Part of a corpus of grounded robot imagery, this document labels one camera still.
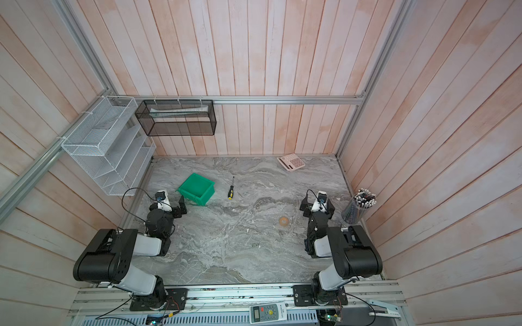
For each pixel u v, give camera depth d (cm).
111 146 73
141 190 93
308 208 81
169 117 103
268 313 70
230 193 102
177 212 81
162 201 76
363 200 81
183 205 85
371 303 70
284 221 93
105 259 45
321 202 75
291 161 115
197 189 103
